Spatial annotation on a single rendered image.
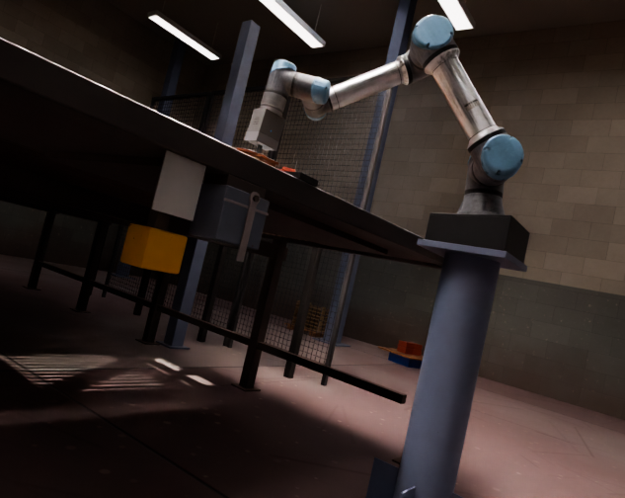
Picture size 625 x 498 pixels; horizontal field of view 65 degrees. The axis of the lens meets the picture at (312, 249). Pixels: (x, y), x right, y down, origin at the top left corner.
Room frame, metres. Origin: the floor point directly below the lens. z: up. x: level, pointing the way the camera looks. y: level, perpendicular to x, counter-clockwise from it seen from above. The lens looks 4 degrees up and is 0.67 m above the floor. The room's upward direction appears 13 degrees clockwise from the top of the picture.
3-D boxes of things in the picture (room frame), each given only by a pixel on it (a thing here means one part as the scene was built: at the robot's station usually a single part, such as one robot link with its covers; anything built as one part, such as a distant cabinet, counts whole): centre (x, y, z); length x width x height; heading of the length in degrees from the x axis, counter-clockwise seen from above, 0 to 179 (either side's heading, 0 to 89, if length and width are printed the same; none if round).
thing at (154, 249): (0.99, 0.31, 0.74); 0.09 x 0.08 x 0.24; 141
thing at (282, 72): (1.51, 0.21, 1.26); 0.09 x 0.08 x 0.11; 83
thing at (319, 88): (1.51, 0.11, 1.25); 0.11 x 0.11 x 0.08; 83
